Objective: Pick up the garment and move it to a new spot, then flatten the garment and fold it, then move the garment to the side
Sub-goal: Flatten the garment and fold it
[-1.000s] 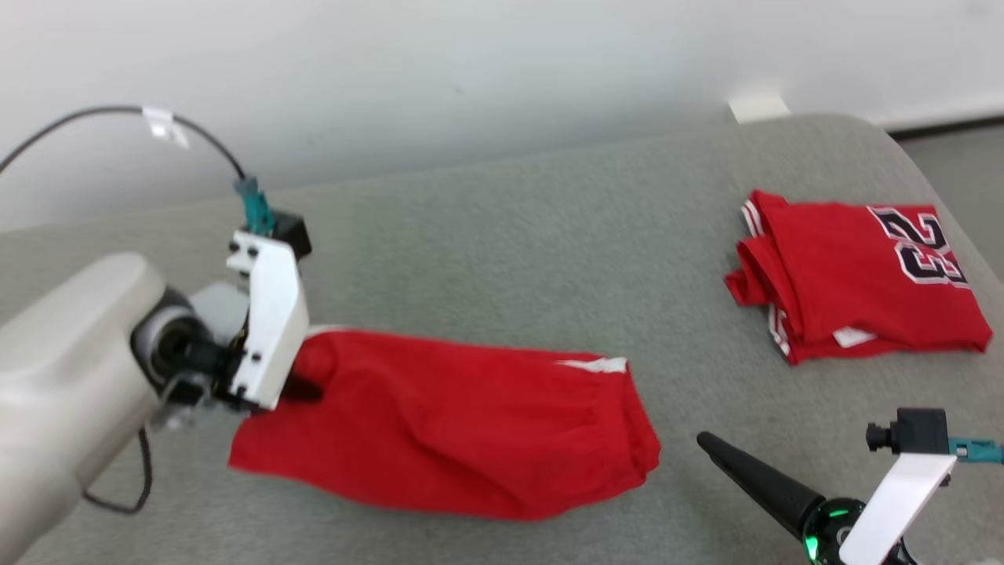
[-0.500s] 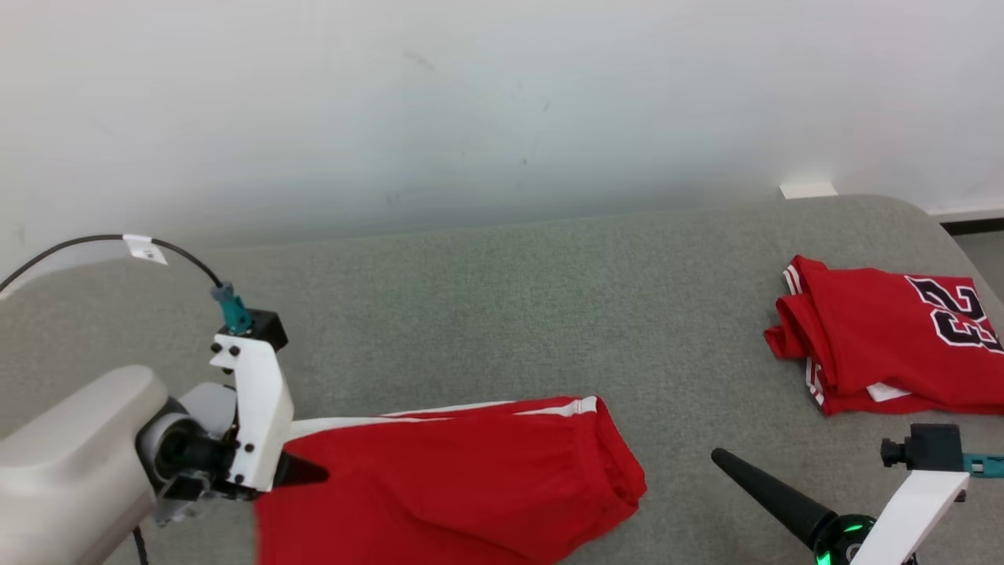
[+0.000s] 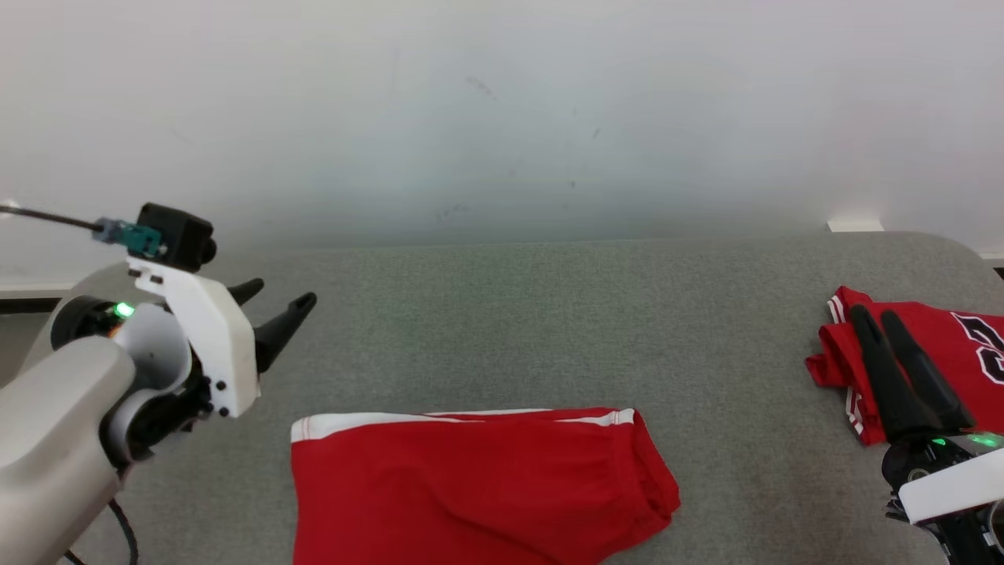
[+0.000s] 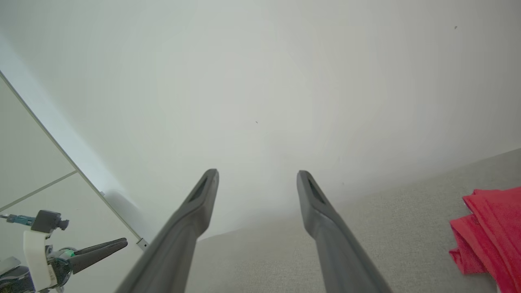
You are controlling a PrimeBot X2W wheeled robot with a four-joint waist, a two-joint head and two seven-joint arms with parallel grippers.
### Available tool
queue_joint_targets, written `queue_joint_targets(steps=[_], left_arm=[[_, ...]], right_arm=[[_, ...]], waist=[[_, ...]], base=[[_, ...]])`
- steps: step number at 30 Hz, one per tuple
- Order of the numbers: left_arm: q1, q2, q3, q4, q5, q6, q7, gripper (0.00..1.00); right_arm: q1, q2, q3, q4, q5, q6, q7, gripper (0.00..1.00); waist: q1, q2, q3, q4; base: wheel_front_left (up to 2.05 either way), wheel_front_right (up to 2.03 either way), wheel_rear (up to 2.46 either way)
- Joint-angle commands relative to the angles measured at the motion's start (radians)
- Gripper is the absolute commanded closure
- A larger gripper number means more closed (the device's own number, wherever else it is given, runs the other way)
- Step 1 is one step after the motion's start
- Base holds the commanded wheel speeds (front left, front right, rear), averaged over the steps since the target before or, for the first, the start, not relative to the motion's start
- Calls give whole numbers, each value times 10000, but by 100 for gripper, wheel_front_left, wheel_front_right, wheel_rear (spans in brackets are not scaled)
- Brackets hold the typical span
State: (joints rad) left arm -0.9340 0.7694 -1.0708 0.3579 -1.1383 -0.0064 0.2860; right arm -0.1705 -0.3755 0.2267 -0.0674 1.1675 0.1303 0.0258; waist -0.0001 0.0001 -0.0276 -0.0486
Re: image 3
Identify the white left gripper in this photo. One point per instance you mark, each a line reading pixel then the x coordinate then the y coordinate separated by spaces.
pixel 212 345

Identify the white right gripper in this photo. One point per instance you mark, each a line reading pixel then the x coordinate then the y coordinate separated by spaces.
pixel 957 479

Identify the red basketball jersey number 23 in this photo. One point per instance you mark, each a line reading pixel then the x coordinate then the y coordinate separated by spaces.
pixel 933 326

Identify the red shorts with white stripe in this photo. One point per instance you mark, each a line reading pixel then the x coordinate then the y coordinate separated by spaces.
pixel 471 486

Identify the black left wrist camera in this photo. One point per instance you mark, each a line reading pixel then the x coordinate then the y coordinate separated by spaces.
pixel 180 235

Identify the white wall socket box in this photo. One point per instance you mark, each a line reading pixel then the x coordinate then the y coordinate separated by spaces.
pixel 855 226

